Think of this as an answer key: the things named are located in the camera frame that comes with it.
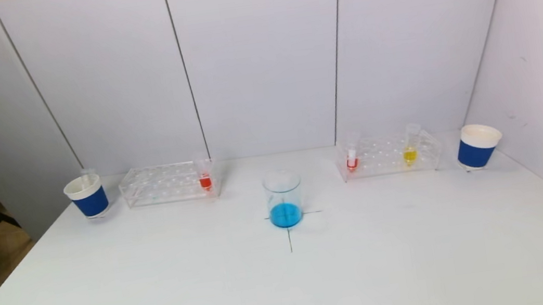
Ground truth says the clear acrylic test tube rack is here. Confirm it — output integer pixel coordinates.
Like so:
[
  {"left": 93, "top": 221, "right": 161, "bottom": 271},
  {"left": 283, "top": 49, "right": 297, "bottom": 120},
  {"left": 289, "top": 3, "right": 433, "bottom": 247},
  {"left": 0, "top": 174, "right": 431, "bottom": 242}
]
[
  {"left": 332, "top": 126, "right": 446, "bottom": 184},
  {"left": 116, "top": 156, "right": 221, "bottom": 210}
]

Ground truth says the red pigment tube white label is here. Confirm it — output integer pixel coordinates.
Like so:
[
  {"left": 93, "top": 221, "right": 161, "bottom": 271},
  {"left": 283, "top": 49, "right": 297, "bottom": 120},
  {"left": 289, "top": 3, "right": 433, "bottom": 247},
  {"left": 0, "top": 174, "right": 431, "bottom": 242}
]
[{"left": 343, "top": 132, "right": 365, "bottom": 173}]

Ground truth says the clear glass beaker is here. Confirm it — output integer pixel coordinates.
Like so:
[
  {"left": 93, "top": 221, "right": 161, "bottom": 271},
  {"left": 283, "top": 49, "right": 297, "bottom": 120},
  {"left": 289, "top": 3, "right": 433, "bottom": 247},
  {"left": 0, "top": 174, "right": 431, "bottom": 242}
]
[{"left": 261, "top": 168, "right": 307, "bottom": 232}]

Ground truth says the yellow pigment test tube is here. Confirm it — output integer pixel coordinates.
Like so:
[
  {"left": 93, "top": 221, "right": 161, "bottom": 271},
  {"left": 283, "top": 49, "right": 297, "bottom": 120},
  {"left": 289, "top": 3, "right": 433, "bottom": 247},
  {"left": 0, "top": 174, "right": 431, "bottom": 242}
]
[{"left": 399, "top": 122, "right": 425, "bottom": 167}]

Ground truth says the clear conical plastic test tube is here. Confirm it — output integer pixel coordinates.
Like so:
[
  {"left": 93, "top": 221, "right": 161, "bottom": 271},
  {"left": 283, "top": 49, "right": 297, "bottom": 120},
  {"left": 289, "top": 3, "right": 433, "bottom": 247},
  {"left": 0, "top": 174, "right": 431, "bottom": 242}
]
[{"left": 79, "top": 167, "right": 99, "bottom": 191}]

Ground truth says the red pigment test tube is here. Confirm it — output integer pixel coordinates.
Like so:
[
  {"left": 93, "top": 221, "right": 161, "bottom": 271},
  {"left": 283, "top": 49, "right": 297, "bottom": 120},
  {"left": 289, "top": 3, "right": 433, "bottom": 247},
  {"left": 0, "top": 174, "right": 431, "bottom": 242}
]
[{"left": 191, "top": 151, "right": 215, "bottom": 193}]

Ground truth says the blue white paper cup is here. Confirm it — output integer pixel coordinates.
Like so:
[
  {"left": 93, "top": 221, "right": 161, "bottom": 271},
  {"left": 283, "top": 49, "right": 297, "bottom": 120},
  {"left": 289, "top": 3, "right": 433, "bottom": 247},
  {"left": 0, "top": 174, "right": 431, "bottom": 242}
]
[
  {"left": 61, "top": 172, "right": 111, "bottom": 222},
  {"left": 453, "top": 120, "right": 507, "bottom": 173}
]

